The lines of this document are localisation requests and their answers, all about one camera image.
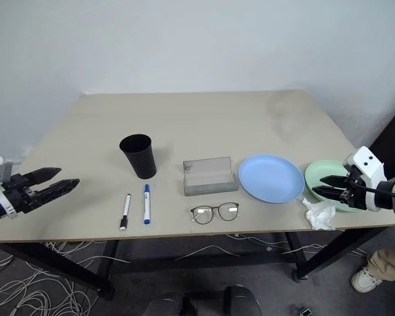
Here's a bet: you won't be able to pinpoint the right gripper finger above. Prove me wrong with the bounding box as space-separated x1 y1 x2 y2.
319 174 350 186
311 185 346 200

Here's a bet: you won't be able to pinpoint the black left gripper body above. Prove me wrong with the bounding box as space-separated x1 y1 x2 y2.
1 174 43 215

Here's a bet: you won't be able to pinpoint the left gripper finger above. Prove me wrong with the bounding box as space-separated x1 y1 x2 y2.
20 167 63 188
35 178 81 206

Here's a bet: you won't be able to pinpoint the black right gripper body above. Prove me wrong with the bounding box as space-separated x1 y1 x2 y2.
338 164 369 211

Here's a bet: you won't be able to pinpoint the green plate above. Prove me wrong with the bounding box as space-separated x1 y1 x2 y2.
303 159 367 213

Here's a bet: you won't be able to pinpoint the grey glasses case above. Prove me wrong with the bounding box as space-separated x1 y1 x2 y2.
182 156 240 198

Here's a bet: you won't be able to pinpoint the crumpled white tissue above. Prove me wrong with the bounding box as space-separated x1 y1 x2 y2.
301 197 337 231

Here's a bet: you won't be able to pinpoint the blue plate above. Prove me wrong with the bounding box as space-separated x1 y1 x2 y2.
238 154 306 204

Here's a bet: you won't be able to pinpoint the dark brown panel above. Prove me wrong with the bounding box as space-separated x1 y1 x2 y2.
368 97 395 182

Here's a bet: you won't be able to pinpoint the black-capped white marker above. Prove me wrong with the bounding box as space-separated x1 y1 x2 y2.
118 194 133 232

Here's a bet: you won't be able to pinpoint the khaki trouser leg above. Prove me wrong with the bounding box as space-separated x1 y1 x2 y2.
365 248 395 282

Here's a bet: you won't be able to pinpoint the white sneaker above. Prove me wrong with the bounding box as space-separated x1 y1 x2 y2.
350 267 384 294

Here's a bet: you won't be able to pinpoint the black plastic cup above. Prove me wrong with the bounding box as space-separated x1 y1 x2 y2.
118 133 158 180

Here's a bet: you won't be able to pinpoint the blue-capped white marker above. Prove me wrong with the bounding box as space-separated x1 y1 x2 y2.
143 184 153 226

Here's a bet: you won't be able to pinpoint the brown-rimmed glasses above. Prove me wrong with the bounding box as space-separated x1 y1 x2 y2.
189 201 242 226

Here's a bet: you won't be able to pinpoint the dark rounded shape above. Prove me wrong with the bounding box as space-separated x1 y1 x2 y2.
222 284 263 316

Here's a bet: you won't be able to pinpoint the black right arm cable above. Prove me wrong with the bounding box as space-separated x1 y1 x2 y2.
350 180 395 200

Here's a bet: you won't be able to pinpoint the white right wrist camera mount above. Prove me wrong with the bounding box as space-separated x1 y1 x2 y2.
344 146 386 212

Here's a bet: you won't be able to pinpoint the white floor cable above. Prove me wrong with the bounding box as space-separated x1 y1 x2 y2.
44 239 133 265
174 244 242 261
226 232 371 259

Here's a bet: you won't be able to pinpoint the black table frame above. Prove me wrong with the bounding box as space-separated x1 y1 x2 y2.
0 226 392 301

